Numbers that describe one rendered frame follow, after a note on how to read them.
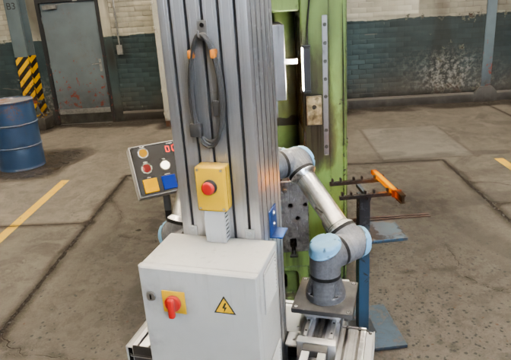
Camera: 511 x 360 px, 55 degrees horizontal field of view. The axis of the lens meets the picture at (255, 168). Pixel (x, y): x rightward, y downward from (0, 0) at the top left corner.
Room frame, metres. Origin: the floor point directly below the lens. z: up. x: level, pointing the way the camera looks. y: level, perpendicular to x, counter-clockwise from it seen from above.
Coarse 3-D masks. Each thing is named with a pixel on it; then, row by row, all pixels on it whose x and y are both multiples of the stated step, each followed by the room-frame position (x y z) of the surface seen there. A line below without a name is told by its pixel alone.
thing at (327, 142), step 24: (312, 0) 2.82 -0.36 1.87; (336, 0) 2.83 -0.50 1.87; (312, 24) 2.82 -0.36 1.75; (336, 24) 2.83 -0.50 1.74; (312, 48) 2.82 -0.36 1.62; (336, 48) 2.83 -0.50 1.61; (312, 72) 2.82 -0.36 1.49; (336, 72) 2.83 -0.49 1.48; (336, 96) 2.83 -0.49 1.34; (336, 120) 2.83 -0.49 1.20; (312, 144) 2.82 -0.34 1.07; (336, 144) 2.83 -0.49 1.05; (336, 168) 2.83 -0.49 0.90; (336, 192) 2.83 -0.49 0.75; (312, 216) 2.82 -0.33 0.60
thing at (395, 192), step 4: (372, 172) 2.65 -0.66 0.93; (376, 172) 2.63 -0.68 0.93; (376, 176) 2.58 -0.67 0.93; (380, 176) 2.56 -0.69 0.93; (380, 180) 2.52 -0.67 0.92; (384, 180) 2.49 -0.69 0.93; (388, 180) 2.48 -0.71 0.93; (384, 184) 2.46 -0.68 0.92; (388, 184) 2.43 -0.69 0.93; (392, 188) 2.37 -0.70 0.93; (396, 188) 2.37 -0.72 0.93; (392, 192) 2.32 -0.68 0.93; (396, 192) 2.29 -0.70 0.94; (400, 192) 2.29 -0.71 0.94; (392, 196) 2.32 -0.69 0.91; (396, 196) 2.31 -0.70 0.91; (400, 196) 2.26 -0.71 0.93; (404, 196) 2.24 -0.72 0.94; (400, 200) 2.26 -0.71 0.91; (404, 200) 2.24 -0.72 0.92
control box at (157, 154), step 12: (156, 144) 2.58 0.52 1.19; (168, 144) 2.60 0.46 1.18; (132, 156) 2.50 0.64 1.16; (156, 156) 2.54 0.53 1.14; (168, 156) 2.56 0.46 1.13; (132, 168) 2.47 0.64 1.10; (156, 168) 2.50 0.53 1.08; (168, 168) 2.52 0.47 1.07; (144, 192) 2.42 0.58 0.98; (156, 192) 2.43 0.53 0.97; (168, 192) 2.46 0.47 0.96
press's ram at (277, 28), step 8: (272, 24) 2.74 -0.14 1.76; (280, 24) 2.69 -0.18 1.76; (272, 32) 2.69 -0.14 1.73; (280, 32) 2.68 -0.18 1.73; (280, 40) 2.68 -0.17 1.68; (280, 48) 2.68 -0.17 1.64; (280, 56) 2.68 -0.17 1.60; (280, 64) 2.68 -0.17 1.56; (288, 64) 2.88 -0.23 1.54; (280, 72) 2.69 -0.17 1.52; (280, 80) 2.68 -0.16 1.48; (280, 88) 2.68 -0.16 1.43; (280, 96) 2.68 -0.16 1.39
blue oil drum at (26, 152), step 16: (16, 96) 6.64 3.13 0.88; (0, 112) 6.08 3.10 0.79; (16, 112) 6.14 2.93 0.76; (32, 112) 6.33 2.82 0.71; (0, 128) 6.07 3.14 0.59; (16, 128) 6.12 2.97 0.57; (32, 128) 6.27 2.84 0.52; (0, 144) 6.10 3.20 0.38; (16, 144) 6.10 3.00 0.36; (32, 144) 6.22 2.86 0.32; (0, 160) 6.14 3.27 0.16; (16, 160) 6.09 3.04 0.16; (32, 160) 6.18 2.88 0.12
